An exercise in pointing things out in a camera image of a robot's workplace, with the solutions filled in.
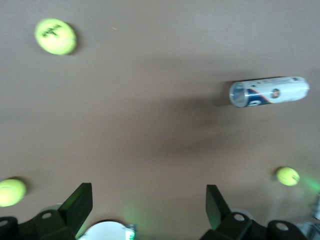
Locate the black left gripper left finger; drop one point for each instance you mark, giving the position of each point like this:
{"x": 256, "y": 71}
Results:
{"x": 73, "y": 215}

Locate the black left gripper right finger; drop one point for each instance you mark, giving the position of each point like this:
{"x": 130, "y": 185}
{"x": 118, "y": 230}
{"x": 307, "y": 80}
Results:
{"x": 218, "y": 217}

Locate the white blue Wilson tennis can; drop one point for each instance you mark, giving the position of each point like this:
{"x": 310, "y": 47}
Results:
{"x": 280, "y": 90}

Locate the yellow-green Wilson tennis ball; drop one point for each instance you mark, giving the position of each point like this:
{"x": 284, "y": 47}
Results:
{"x": 55, "y": 37}
{"x": 287, "y": 176}
{"x": 11, "y": 192}

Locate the brown table mat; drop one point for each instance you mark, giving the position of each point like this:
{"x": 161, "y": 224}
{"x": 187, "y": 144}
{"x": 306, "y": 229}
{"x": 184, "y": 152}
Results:
{"x": 137, "y": 100}

